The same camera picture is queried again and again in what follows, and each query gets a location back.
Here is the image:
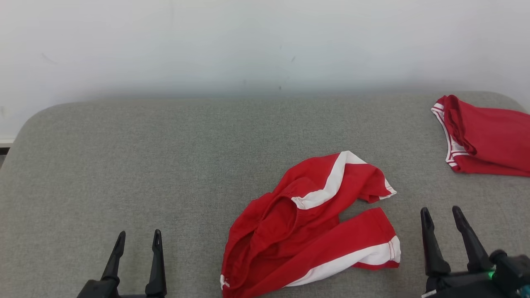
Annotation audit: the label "red Bulls 23 jersey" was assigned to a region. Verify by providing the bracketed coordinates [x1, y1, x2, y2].
[431, 95, 530, 178]

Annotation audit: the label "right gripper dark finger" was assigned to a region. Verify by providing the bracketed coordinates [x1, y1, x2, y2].
[420, 207, 451, 278]
[452, 206, 493, 273]

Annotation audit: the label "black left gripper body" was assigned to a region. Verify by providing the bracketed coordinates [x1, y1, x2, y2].
[77, 279, 167, 298]

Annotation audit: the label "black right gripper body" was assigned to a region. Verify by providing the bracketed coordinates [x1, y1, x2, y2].
[422, 271, 498, 298]

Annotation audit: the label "red shorts with white stripes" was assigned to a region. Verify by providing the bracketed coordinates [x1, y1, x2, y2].
[219, 151, 402, 298]

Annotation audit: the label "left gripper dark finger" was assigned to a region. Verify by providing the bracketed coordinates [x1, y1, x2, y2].
[101, 231, 126, 286]
[145, 230, 167, 297]

